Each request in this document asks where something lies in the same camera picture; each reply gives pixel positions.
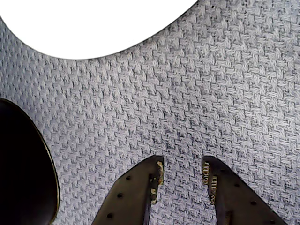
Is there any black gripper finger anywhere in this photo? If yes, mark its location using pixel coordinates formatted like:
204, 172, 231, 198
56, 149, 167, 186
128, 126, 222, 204
91, 155, 165, 225
201, 156, 285, 225

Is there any white round plate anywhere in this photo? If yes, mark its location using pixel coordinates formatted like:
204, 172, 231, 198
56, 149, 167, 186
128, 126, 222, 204
0, 0, 200, 60

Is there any blue woven cloth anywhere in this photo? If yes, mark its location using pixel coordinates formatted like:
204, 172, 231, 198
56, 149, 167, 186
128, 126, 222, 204
0, 0, 300, 225

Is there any black round bowl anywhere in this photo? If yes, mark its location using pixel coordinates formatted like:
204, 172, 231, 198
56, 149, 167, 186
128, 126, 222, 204
0, 98, 60, 225

